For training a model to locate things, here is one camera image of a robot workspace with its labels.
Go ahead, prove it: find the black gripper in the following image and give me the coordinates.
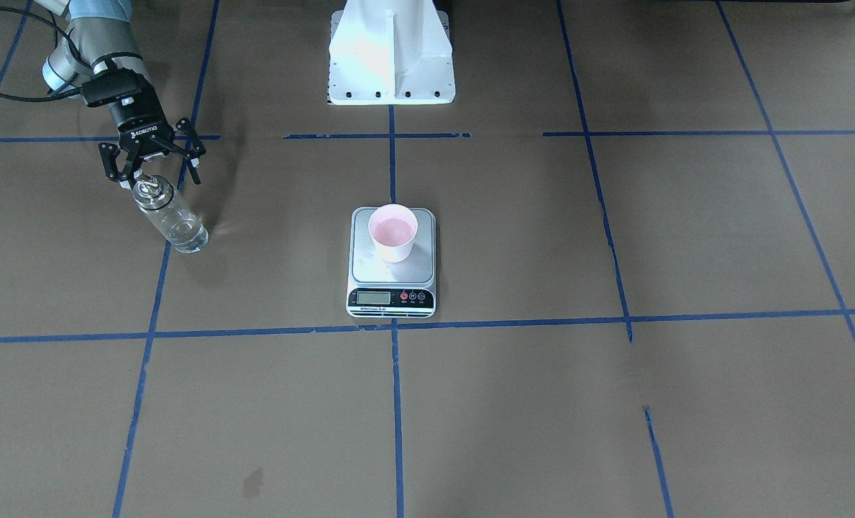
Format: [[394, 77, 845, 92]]
[[98, 97, 206, 186]]

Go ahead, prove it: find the pink plastic cup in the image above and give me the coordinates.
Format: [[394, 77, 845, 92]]
[[367, 204, 419, 263]]

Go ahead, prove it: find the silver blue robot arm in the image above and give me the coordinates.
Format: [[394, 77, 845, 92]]
[[40, 1, 206, 189]]

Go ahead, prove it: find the silver digital kitchen scale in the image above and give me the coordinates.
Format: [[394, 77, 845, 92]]
[[346, 206, 437, 319]]

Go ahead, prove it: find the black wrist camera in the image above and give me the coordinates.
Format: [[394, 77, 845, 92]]
[[79, 68, 150, 108]]

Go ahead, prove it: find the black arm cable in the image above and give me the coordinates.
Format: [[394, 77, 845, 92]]
[[0, 6, 90, 101]]

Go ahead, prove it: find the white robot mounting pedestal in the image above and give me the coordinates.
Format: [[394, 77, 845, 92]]
[[326, 1, 457, 106]]

